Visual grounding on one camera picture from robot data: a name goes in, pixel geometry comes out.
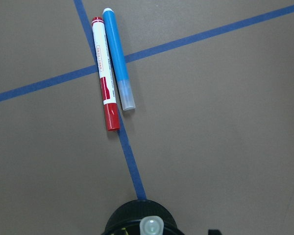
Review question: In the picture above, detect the red and white marker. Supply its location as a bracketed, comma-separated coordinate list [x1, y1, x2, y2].
[92, 17, 120, 131]

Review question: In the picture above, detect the blue highlighter pen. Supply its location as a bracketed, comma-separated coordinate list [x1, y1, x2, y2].
[102, 8, 136, 111]

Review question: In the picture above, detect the yellow highlighter pen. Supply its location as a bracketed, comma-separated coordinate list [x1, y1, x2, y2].
[139, 215, 164, 235]

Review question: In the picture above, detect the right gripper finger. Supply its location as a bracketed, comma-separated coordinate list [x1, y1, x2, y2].
[208, 229, 222, 235]

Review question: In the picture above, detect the black mesh pen cup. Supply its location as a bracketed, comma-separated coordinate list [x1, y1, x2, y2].
[103, 199, 183, 235]

